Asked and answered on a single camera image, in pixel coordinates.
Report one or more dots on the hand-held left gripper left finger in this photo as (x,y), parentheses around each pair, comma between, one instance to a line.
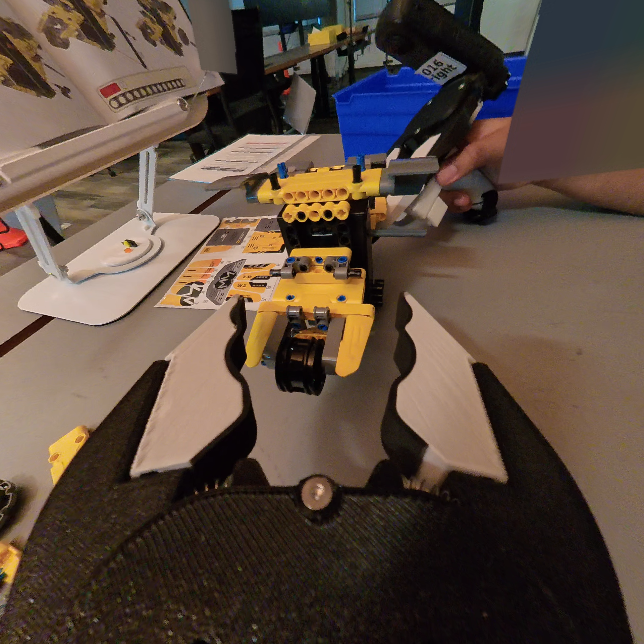
(196,397)

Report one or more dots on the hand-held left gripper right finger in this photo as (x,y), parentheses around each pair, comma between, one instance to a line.
(442,402)

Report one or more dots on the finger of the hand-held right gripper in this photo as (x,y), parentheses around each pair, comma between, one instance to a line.
(420,204)
(420,148)

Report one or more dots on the yellow black building-block vehicle model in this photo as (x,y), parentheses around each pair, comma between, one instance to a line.
(317,281)

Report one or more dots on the person's right forearm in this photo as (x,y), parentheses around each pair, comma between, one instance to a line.
(593,191)

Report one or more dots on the person's right hand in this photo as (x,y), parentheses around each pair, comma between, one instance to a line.
(478,146)

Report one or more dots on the blue plastic bin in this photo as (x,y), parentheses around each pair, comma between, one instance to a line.
(372,110)

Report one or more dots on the yellow box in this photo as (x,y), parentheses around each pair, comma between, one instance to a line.
(324,36)

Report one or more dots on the yellow grey sticker sheet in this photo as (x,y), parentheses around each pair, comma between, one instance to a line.
(221,276)

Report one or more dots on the white board sheet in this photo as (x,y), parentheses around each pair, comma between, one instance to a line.
(301,103)

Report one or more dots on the background workbench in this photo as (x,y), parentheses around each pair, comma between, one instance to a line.
(312,55)

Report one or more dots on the white book stand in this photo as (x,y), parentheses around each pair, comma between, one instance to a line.
(120,281)

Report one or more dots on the yellow building-block panel piece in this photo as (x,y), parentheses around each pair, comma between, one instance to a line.
(65,450)

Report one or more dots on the small yellow black block piece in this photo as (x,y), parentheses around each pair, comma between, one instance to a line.
(129,245)

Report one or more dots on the printed white paper sheet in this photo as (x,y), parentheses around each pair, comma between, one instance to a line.
(251,156)

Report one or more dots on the black building-block piece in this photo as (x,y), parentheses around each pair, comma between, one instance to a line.
(6,503)

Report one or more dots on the red orange object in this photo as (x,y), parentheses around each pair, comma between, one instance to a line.
(11,236)

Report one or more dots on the yellow printed building-block piece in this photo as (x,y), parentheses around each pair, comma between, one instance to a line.
(9,568)

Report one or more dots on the building instruction booklet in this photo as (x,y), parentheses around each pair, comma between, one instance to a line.
(75,55)

